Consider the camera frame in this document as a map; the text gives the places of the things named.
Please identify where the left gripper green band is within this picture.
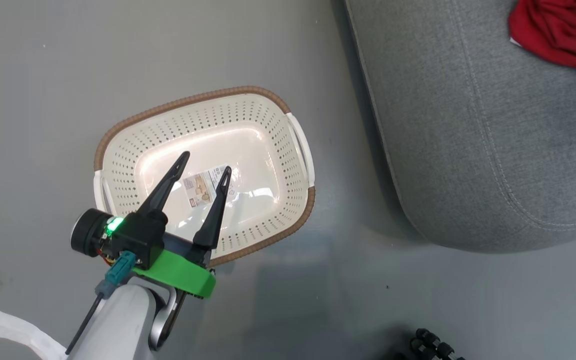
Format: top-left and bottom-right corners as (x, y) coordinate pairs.
(100, 151), (233, 300)

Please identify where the red cloth garment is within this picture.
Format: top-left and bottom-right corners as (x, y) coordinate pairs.
(507, 0), (576, 75)

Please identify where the grey fabric sofa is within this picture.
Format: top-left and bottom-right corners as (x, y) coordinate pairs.
(344, 0), (576, 254)

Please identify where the paper label in basket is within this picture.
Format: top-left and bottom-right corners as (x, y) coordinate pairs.
(182, 165), (233, 210)

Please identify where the white perforated laundry basket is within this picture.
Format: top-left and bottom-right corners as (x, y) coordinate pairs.
(92, 86), (317, 268)

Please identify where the left teal cable connector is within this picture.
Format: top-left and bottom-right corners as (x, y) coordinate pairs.
(94, 251), (137, 299)

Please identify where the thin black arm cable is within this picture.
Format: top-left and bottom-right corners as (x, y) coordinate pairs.
(65, 294), (105, 356)

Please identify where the white fabric strap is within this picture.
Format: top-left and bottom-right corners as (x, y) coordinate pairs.
(0, 309), (67, 360)

